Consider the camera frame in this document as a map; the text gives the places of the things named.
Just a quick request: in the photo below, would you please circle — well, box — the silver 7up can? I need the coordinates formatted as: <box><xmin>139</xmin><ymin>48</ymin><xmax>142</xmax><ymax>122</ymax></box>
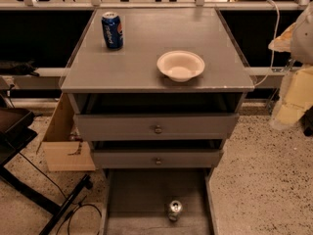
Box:
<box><xmin>167</xmin><ymin>200</ymin><xmax>183</xmax><ymax>221</ymax></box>

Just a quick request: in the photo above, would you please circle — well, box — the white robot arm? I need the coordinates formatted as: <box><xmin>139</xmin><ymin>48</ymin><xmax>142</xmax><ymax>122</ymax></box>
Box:
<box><xmin>268</xmin><ymin>2</ymin><xmax>313</xmax><ymax>130</ymax></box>

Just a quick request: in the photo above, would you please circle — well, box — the grey drawer cabinet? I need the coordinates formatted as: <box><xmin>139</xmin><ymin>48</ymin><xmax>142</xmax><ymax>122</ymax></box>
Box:
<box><xmin>62</xmin><ymin>8</ymin><xmax>253</xmax><ymax>235</ymax></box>

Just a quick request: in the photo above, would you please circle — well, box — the grey middle drawer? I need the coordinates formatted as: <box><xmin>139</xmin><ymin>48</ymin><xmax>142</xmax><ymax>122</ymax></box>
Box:
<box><xmin>92</xmin><ymin>149</ymin><xmax>223</xmax><ymax>168</ymax></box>

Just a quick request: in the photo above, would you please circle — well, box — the grey drawer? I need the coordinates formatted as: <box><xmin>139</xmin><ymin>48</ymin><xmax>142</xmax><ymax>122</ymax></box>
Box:
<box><xmin>73</xmin><ymin>114</ymin><xmax>239</xmax><ymax>141</ymax></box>
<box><xmin>100</xmin><ymin>168</ymin><xmax>217</xmax><ymax>235</ymax></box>
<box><xmin>92</xmin><ymin>149</ymin><xmax>223</xmax><ymax>168</ymax></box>

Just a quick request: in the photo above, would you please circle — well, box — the grey top drawer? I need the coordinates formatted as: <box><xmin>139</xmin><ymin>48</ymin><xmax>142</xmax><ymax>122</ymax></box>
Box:
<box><xmin>73</xmin><ymin>114</ymin><xmax>239</xmax><ymax>141</ymax></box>

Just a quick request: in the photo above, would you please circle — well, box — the blue pepsi can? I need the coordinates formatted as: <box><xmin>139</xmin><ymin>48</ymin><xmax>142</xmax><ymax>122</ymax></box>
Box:
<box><xmin>101</xmin><ymin>12</ymin><xmax>123</xmax><ymax>50</ymax></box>

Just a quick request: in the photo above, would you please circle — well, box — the grey bottom drawer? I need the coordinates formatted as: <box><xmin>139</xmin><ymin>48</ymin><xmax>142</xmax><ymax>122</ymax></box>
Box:
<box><xmin>100</xmin><ymin>168</ymin><xmax>217</xmax><ymax>235</ymax></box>

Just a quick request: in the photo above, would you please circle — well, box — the white paper bowl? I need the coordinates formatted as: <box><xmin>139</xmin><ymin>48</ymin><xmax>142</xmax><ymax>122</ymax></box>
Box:
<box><xmin>156</xmin><ymin>51</ymin><xmax>205</xmax><ymax>82</ymax></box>

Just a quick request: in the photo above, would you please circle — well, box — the open cardboard box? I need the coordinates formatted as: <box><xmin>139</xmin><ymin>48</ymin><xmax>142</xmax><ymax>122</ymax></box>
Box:
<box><xmin>41</xmin><ymin>94</ymin><xmax>96</xmax><ymax>171</ymax></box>

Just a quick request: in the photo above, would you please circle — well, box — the black tray cart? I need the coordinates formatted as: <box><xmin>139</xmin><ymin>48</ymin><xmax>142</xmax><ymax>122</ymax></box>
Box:
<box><xmin>0</xmin><ymin>108</ymin><xmax>37</xmax><ymax>165</ymax></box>

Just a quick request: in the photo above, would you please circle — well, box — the black stand base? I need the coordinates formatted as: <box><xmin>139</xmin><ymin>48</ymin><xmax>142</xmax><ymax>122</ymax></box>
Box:
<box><xmin>0</xmin><ymin>165</ymin><xmax>94</xmax><ymax>235</ymax></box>

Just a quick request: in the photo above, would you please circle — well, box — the black floor cable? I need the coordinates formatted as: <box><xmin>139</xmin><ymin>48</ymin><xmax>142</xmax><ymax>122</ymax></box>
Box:
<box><xmin>18</xmin><ymin>151</ymin><xmax>103</xmax><ymax>235</ymax></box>

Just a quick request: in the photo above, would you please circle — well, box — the white hanging cable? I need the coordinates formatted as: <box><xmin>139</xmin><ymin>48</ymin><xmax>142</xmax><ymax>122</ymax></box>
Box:
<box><xmin>253</xmin><ymin>0</ymin><xmax>281</xmax><ymax>88</ymax></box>

